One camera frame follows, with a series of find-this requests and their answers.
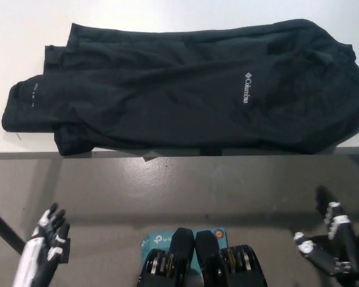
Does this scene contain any teal tp-link box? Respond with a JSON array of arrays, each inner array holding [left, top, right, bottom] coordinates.
[[140, 227, 229, 270]]

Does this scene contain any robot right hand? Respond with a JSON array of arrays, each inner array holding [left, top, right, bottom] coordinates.
[[293, 186, 359, 278]]

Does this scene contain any robot left body block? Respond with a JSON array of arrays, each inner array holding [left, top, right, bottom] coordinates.
[[136, 227, 196, 287]]

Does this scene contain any black Columbia jacket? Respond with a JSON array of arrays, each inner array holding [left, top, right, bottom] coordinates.
[[1, 18, 359, 157]]

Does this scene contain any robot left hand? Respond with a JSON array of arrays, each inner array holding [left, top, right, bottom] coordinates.
[[13, 203, 71, 287]]

